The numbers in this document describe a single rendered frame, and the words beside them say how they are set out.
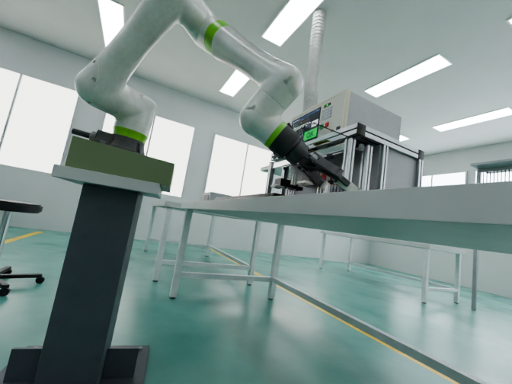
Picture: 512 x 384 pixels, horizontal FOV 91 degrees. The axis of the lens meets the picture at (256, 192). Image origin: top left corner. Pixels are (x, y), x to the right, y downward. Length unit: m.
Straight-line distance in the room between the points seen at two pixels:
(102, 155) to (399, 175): 1.19
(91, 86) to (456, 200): 1.00
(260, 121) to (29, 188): 5.35
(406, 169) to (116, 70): 1.21
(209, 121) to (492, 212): 5.96
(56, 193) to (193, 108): 3.13
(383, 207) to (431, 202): 0.07
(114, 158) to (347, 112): 0.96
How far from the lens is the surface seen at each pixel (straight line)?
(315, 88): 3.09
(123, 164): 1.00
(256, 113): 0.75
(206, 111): 6.22
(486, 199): 0.40
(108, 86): 1.03
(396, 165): 1.27
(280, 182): 1.32
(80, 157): 1.04
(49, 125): 5.96
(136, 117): 1.10
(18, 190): 5.89
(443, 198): 0.42
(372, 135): 1.15
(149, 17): 0.99
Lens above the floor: 0.66
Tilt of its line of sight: 7 degrees up
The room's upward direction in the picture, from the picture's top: 9 degrees clockwise
